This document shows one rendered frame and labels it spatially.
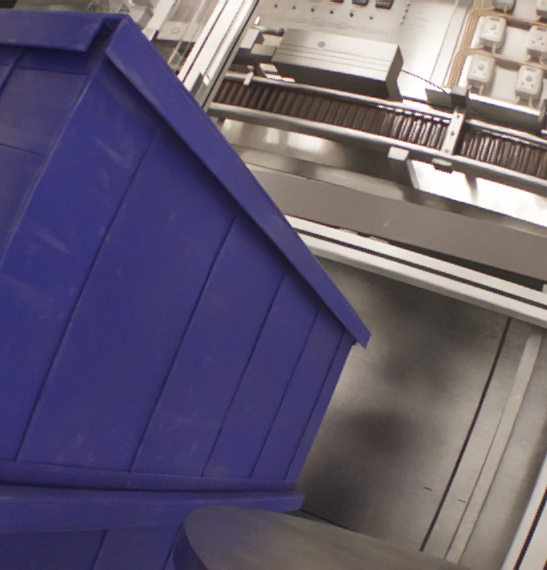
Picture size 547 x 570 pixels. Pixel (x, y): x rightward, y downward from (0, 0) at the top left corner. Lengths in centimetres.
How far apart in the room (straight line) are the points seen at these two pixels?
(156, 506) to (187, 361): 10
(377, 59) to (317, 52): 14
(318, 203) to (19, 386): 90
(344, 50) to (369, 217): 47
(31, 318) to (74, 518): 12
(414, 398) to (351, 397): 12
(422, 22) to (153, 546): 170
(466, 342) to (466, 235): 28
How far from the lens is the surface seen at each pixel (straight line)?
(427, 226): 109
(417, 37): 193
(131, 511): 41
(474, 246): 107
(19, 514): 32
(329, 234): 104
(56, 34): 30
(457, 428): 126
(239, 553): 25
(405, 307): 132
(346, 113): 141
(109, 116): 30
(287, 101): 147
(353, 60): 142
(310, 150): 170
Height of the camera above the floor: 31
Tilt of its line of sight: 8 degrees up
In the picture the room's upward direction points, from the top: 22 degrees clockwise
